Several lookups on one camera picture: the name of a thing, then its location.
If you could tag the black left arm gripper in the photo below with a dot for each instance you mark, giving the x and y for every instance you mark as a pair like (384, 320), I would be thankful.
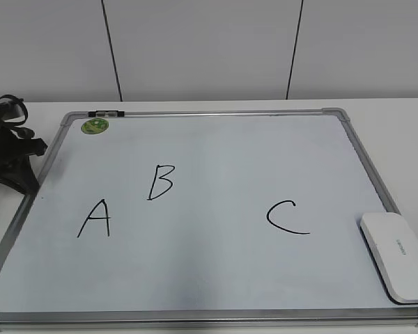
(17, 144)

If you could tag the green round magnet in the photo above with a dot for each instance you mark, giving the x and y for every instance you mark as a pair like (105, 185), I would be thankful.
(95, 126)

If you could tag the white magnetic whiteboard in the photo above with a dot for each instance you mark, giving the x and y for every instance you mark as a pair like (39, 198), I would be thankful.
(199, 219)

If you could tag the white whiteboard eraser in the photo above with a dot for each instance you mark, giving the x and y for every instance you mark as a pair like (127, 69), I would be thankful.
(394, 247)

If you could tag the black whiteboard hanger clip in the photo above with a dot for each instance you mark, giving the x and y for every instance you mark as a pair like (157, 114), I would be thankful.
(106, 114)

